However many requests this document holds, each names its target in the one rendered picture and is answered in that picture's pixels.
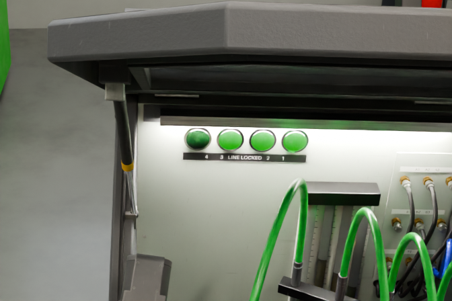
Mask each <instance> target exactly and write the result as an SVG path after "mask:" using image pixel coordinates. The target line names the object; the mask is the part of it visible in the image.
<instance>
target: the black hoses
mask: <svg viewBox="0 0 452 301"><path fill-rule="evenodd" d="M406 191H407V193H408V200H409V205H410V222H409V225H408V229H407V231H406V234H408V233H409V232H412V229H413V225H414V219H415V209H414V200H413V196H412V190H411V188H410V187H409V186H407V187H406ZM429 191H430V193H431V198H432V206H433V219H432V224H431V226H430V230H429V232H428V234H427V235H426V233H425V231H424V229H420V233H421V235H422V240H423V241H424V244H425V245H426V246H427V244H428V242H429V240H430V238H431V236H432V234H433V232H434V231H435V227H436V225H437V220H438V206H437V197H436V193H435V189H434V188H433V187H429ZM447 239H452V231H451V232H450V233H449V236H448V237H447V238H446V239H445V241H444V243H443V244H442V245H441V246H440V248H439V249H438V250H437V252H436V253H435V254H434V255H433V256H432V258H431V259H430V262H431V265H432V264H433V263H434V262H435V261H436V260H437V258H438V257H439V255H440V254H441V253H442V252H443V251H444V249H445V248H446V246H447ZM419 257H420V253H419V251H417V253H416V254H415V256H414V258H413V260H412V261H411V263H410V264H409V266H408V268H407V270H406V271H405V273H404V274H403V276H402V277H401V279H400V280H398V281H397V282H396V283H395V284H396V287H395V288H394V290H395V292H394V295H395V294H396V293H397V292H398V296H399V297H400V298H404V297H405V296H406V295H408V294H409V292H411V295H412V297H413V299H410V300H408V301H421V300H424V299H426V298H428V297H427V291H426V287H425V285H426V282H425V281H424V270H423V266H422V261H420V273H419V274H418V276H417V277H416V278H415V280H414V281H413V280H410V281H408V282H407V285H408V288H407V289H406V290H405V291H404V292H403V293H402V290H403V285H404V282H405V280H406V278H407V277H408V275H409V274H410V272H411V270H412V269H413V267H414V266H415V264H416V262H417V260H418V259H419ZM416 284H418V285H417V287H416V290H414V286H415V285H416ZM373 285H374V286H375V287H376V296H377V297H378V298H380V291H379V280H378V279H377V280H375V281H374V282H373ZM421 288H422V291H423V292H424V295H422V296H419V297H417V295H418V294H419V292H420V290H421Z"/></svg>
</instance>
